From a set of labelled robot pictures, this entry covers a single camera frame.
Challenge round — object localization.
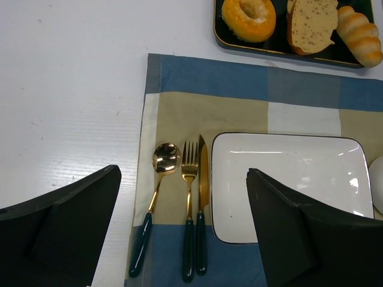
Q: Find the white cup with dark rim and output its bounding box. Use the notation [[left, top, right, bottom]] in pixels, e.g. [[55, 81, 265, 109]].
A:
[[369, 156, 383, 213]]

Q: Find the gold spoon green handle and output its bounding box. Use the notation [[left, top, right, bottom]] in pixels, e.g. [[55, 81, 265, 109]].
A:
[[128, 142, 181, 278]]

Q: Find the gold fork green handle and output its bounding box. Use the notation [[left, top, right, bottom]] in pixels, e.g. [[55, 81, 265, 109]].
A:
[[181, 142, 198, 283]]

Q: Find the dark green serving tray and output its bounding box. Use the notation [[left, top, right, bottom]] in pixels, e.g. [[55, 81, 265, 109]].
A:
[[213, 0, 363, 69]]

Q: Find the striped croissant roll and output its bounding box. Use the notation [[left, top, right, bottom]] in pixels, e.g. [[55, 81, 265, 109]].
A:
[[336, 6, 382, 68]]

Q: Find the gold knife green handle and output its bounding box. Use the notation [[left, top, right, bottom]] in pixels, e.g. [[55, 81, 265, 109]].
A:
[[196, 135, 210, 276]]

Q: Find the white rectangular plate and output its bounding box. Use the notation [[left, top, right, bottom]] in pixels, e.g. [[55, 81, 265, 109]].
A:
[[211, 133, 374, 244]]

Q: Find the speckled bread slice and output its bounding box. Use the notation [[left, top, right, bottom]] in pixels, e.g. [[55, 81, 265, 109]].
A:
[[287, 1, 338, 56]]

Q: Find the blue beige checked placemat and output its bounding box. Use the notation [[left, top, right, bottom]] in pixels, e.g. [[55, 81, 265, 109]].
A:
[[124, 54, 382, 286]]

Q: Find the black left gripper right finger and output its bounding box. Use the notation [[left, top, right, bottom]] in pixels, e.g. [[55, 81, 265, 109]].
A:
[[246, 169, 382, 286]]

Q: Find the orange bagel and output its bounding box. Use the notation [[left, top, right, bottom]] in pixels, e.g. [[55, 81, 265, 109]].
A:
[[221, 0, 276, 42]]

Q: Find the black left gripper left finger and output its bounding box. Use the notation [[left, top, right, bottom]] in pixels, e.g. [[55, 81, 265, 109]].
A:
[[1, 165, 121, 286]]

